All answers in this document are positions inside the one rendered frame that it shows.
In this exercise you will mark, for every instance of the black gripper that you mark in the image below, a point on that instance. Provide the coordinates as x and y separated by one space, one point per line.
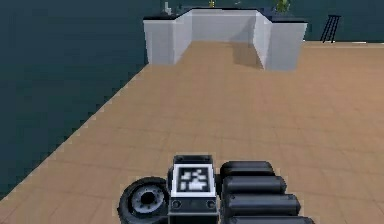
144 201

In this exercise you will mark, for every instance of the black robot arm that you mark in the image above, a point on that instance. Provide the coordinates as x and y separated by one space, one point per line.
253 196

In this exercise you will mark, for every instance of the black stool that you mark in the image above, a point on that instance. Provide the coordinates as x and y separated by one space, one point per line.
330 28

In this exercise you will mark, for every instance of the white kitchen counter dark top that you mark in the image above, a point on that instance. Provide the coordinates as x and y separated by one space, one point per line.
220 26

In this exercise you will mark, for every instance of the grey tap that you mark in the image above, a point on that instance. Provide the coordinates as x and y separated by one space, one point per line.
166 8

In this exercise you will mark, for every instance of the green house plant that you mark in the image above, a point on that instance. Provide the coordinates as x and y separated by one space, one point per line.
282 6

